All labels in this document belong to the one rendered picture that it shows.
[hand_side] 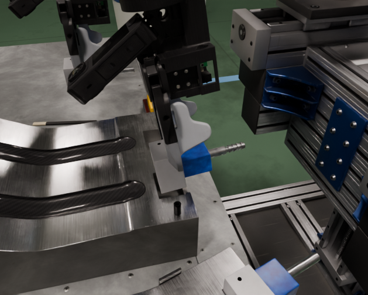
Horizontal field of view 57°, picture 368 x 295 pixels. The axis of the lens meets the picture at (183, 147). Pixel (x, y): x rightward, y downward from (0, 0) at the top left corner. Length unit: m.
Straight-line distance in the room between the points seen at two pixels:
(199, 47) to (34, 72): 0.73
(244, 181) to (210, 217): 1.22
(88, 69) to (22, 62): 0.77
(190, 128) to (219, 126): 1.73
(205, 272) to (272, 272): 0.08
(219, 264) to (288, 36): 0.50
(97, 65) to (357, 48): 0.60
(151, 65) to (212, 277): 0.26
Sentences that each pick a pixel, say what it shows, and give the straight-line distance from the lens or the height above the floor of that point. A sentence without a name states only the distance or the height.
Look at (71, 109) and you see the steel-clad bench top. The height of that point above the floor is 0.80.
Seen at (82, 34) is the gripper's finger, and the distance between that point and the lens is 0.64.
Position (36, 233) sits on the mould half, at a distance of 0.48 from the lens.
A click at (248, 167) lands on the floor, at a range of 1.87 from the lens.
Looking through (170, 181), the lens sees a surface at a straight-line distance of 0.46.
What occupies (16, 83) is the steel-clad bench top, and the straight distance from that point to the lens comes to 1.02.
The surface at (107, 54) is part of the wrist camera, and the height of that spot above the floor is 1.09.
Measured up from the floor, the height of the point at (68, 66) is 0.96.
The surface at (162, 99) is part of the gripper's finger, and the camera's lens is 0.37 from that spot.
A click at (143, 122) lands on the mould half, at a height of 0.89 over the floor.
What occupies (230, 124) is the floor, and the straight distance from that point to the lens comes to 2.17.
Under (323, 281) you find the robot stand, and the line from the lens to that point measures 1.27.
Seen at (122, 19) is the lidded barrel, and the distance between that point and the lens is 2.48.
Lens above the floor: 1.24
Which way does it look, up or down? 39 degrees down
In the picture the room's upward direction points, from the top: straight up
